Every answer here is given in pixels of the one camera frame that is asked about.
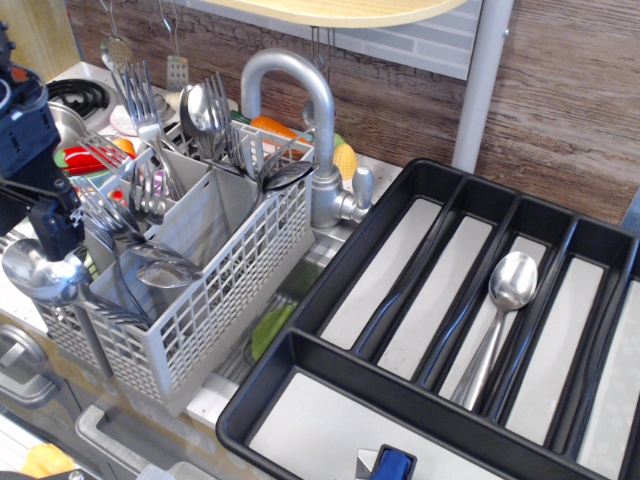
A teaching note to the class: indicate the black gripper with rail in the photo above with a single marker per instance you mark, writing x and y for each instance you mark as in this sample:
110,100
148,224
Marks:
53,210

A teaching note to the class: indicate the big steel spoon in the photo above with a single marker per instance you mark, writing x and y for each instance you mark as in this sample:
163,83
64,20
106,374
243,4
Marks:
60,283

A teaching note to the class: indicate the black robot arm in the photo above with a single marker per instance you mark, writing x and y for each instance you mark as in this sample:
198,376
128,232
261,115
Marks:
29,137

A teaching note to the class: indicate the steel spoon lying on basket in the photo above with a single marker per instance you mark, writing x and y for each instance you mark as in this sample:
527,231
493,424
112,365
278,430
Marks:
163,267

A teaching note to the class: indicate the grey plastic cutlery basket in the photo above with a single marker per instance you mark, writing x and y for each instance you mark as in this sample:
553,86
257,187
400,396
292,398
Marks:
244,243

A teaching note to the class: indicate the steel spoon in basket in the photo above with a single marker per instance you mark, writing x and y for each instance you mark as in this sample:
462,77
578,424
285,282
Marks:
196,121

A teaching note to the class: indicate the steel fork beside spoon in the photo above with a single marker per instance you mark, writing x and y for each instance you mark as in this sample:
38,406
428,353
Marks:
219,128

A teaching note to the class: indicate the dark spoon at basket corner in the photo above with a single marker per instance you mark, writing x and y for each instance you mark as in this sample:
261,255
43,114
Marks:
274,178

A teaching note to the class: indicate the black cutlery tray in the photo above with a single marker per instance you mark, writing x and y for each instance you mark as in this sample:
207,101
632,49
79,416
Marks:
373,353

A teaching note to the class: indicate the steel spoon in tray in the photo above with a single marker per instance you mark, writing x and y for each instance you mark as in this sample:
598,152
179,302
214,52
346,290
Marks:
512,286

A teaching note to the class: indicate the steel fork front left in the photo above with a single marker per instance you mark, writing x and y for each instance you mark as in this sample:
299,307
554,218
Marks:
103,218

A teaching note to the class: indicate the red toy pepper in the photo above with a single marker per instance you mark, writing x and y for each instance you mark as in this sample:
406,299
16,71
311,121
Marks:
78,161

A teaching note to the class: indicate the short steel fork middle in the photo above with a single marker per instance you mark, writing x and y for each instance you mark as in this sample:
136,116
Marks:
147,200

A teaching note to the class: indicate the steel pot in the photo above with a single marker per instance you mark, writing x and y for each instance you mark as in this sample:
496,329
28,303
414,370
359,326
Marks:
70,125

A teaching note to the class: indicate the black stove burner coil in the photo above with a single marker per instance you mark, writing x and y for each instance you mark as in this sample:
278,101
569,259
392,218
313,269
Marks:
84,97

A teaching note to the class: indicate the tall steel fork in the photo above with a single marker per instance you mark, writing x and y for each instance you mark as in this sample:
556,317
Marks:
133,84

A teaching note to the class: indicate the hanging skimmer ladle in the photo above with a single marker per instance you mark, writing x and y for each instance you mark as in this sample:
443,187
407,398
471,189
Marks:
115,52

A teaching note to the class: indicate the hanging small spatula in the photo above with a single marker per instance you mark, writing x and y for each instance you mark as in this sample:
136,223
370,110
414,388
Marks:
177,70

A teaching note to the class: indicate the yellow toy at bottom left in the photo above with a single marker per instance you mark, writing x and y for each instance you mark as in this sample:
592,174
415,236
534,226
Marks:
46,460

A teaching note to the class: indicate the green toy leaf in sink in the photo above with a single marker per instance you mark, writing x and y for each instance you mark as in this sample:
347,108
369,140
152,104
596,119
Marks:
267,329

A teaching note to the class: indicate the toy carrot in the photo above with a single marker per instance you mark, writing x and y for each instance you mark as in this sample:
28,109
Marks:
273,126

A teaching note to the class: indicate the silver kitchen faucet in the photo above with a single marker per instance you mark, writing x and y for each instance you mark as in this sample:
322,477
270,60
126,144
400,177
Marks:
330,202

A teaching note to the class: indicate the toy corn cob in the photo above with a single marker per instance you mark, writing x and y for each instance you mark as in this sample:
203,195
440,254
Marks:
345,159

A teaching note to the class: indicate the light wooden shelf board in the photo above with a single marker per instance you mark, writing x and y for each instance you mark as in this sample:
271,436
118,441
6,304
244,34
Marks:
345,13

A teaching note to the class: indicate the blue object at bottom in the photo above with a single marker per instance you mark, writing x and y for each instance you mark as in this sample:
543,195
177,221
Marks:
386,463

